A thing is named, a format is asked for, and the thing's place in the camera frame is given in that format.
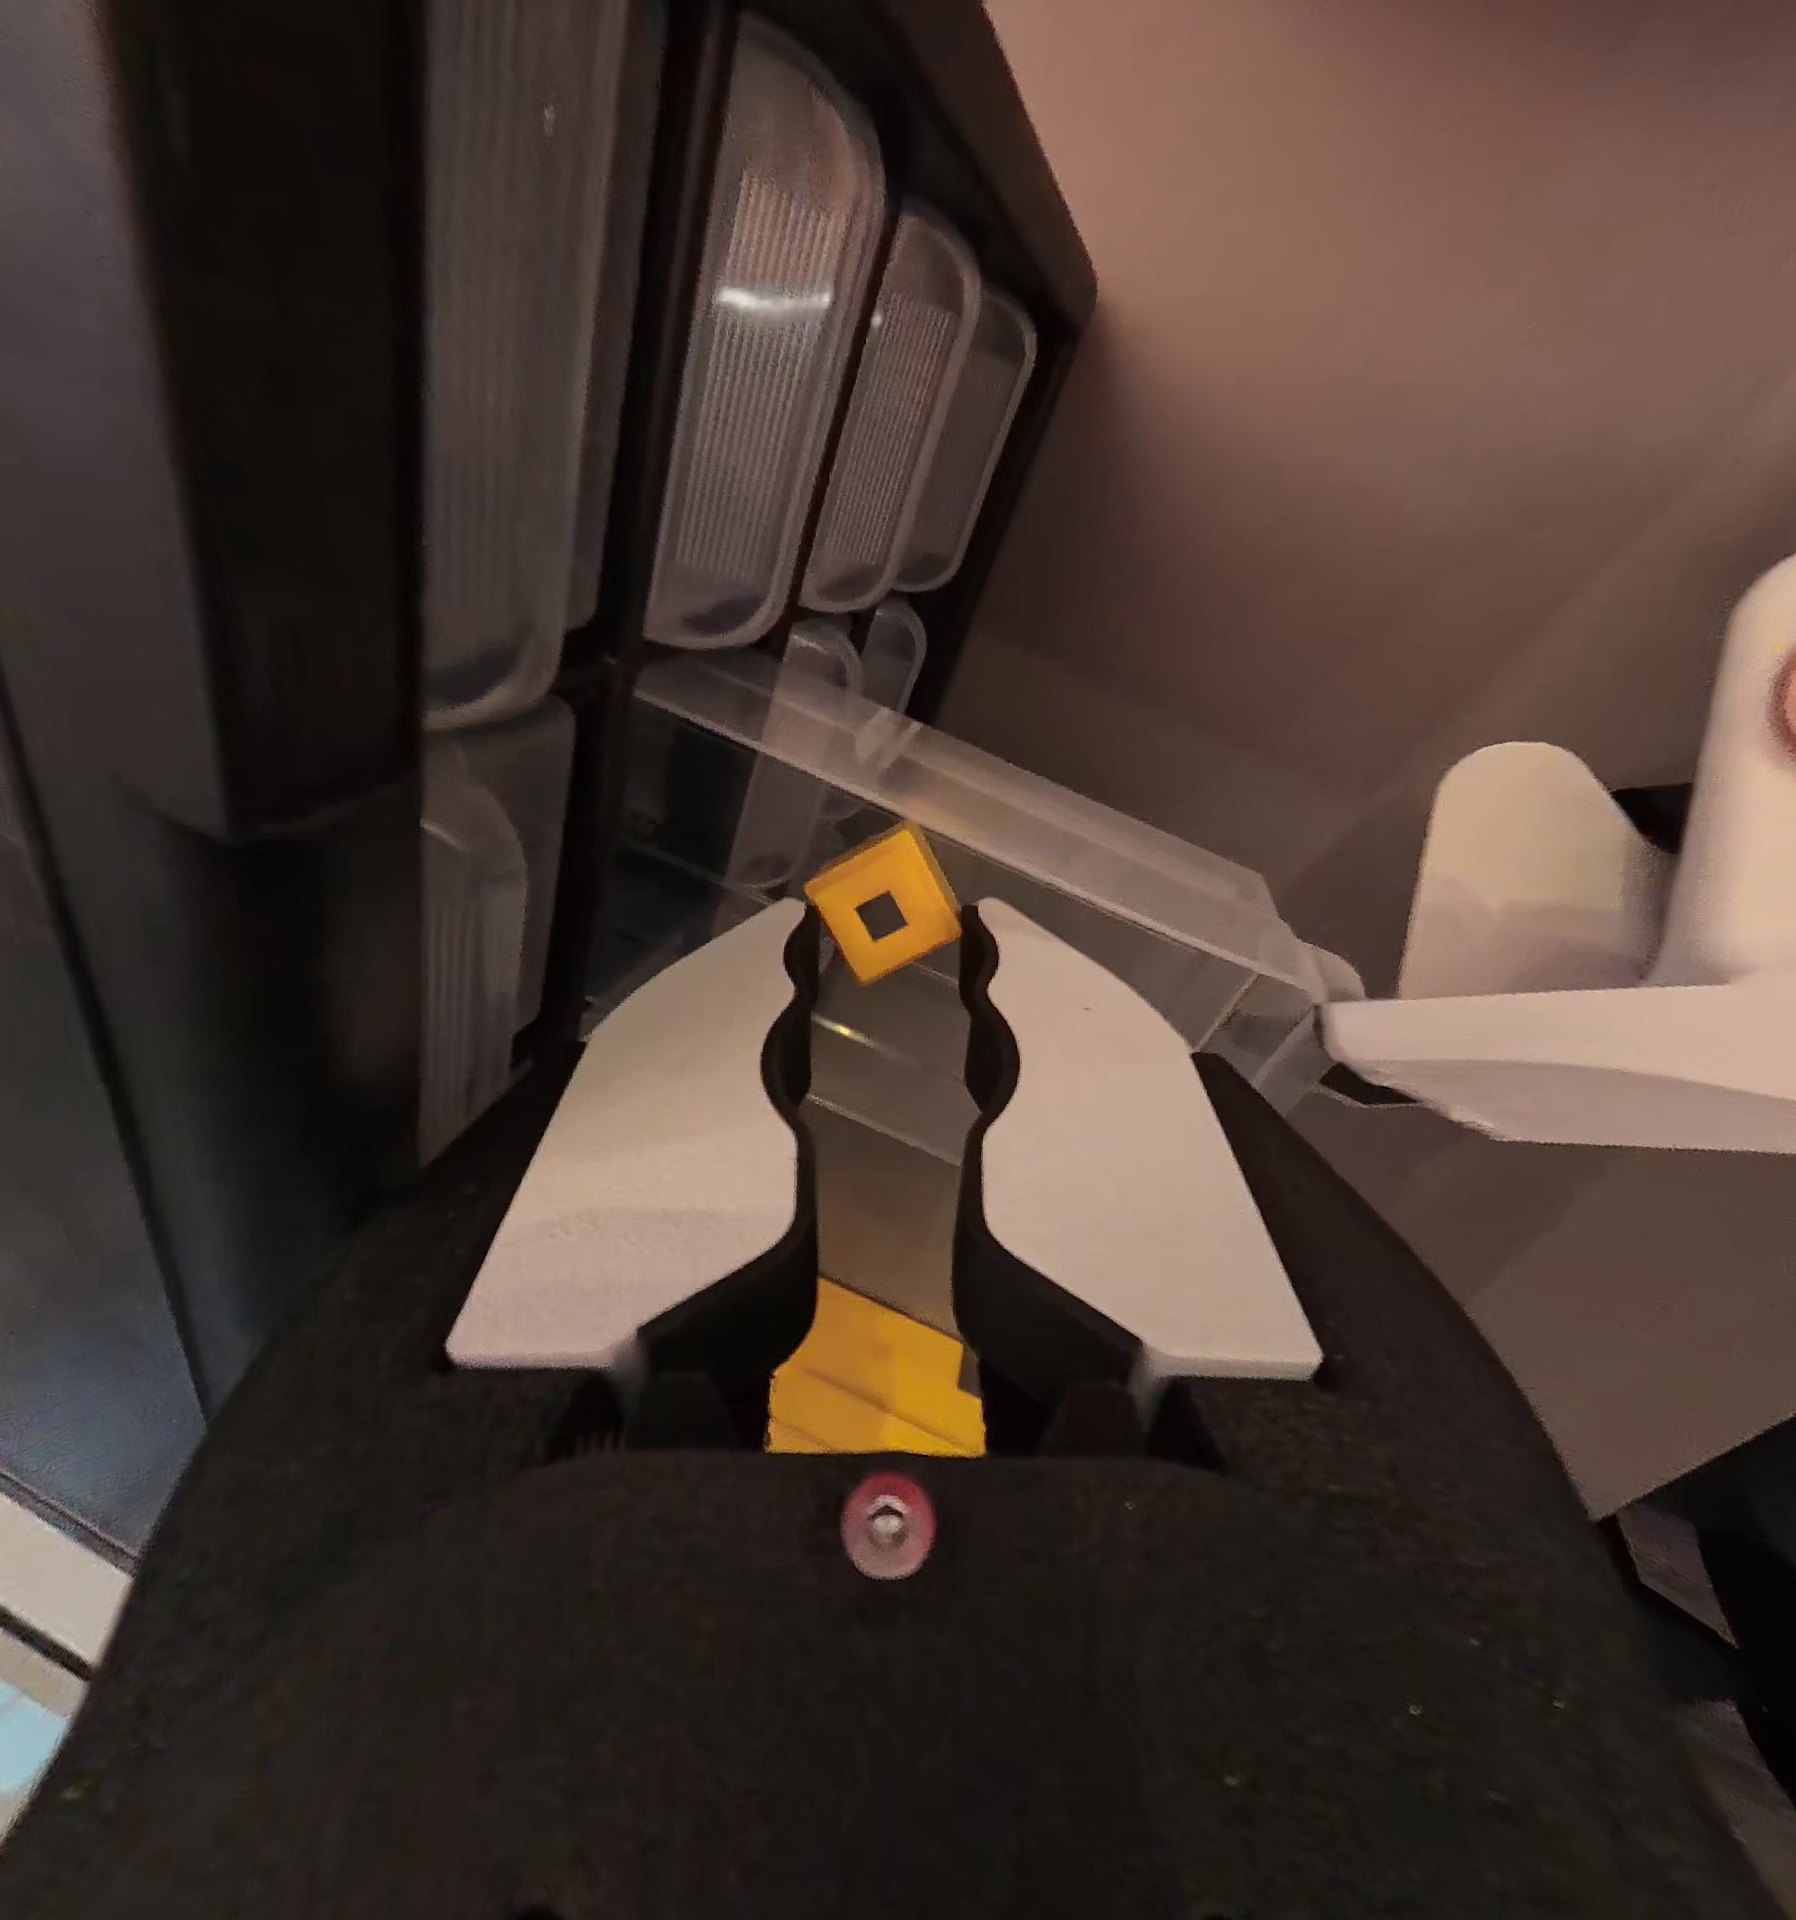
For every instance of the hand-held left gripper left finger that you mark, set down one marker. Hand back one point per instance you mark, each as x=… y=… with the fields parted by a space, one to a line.
x=629 y=1201

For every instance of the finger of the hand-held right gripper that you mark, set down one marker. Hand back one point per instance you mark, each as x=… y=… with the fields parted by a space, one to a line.
x=1620 y=1067
x=1529 y=871

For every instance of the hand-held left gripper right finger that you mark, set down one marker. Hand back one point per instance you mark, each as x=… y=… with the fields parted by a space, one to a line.
x=1146 y=1201

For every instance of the yellow plastic bin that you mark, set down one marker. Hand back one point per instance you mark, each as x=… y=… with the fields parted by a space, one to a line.
x=876 y=1386

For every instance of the orange cube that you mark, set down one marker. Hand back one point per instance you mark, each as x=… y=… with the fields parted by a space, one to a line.
x=849 y=926

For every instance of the clear plastic drawer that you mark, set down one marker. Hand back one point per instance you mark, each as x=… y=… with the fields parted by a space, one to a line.
x=1080 y=841

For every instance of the black drawer cabinet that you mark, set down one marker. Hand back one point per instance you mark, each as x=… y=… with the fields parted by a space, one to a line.
x=240 y=602

